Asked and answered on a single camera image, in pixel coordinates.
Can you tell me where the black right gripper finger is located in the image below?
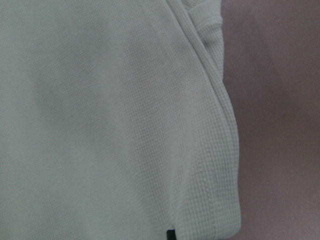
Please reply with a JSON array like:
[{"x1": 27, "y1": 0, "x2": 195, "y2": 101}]
[{"x1": 166, "y1": 229, "x2": 176, "y2": 240}]

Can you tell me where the olive green long-sleeve shirt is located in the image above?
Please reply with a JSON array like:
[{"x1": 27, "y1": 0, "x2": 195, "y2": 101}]
[{"x1": 0, "y1": 0, "x2": 241, "y2": 240}]

